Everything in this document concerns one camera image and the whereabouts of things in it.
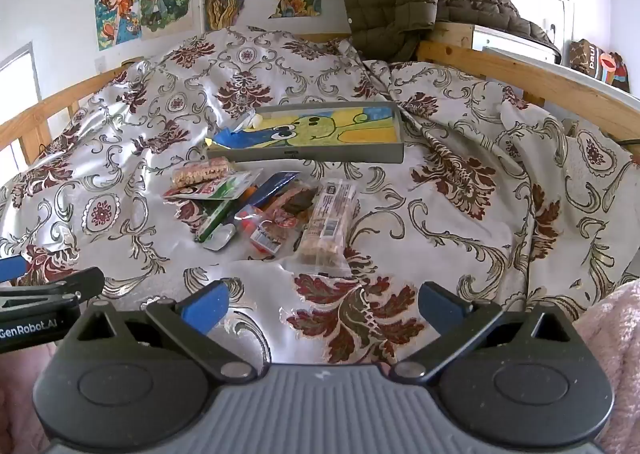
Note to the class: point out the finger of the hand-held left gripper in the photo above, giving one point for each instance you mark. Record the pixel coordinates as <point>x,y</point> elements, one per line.
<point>11,269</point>
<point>60,284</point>

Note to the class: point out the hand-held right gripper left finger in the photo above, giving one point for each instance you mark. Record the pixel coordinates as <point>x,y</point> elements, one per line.
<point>206,306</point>

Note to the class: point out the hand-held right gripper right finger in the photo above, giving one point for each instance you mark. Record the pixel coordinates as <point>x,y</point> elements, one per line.
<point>442,306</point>

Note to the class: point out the green stick packet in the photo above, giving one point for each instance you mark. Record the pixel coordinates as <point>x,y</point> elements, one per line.
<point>220,219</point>

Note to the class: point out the red clear candy packet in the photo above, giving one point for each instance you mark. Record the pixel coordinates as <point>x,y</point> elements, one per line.
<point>262,234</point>

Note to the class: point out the white pouch red green print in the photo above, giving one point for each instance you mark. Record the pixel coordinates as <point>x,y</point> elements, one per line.
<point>215,189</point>

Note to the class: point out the puffed rice cracker packet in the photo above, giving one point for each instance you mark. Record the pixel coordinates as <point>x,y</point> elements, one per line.
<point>202,173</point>

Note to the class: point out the brown snack packet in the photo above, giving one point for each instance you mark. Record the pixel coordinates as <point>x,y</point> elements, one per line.
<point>297,201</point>

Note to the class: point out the long clear nut bar packet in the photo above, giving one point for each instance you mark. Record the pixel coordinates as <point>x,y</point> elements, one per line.
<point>330,224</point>

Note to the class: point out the dark blue snack packet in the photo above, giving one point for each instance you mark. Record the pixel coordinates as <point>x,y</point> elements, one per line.
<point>277,184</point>

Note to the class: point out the grey tray with painted bottom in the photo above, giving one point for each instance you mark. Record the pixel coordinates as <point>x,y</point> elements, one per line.
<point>350,146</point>

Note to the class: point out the floral patterned blanket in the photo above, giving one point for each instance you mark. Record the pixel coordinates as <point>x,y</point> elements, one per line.
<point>450,244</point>

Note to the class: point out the window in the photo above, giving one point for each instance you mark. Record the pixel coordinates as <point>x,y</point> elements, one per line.
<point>20,94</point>

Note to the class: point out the pink fluffy blanket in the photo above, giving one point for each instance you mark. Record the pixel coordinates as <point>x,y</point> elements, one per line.
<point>610,364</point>

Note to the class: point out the brown printed bag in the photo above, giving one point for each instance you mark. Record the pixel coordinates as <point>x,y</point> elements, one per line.
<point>595,64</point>

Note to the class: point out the wooden bed frame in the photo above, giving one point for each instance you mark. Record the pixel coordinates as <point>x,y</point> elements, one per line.
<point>525,69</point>

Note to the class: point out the orange-haired girl wall poster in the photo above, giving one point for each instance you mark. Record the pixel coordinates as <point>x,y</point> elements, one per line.
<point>117,9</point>

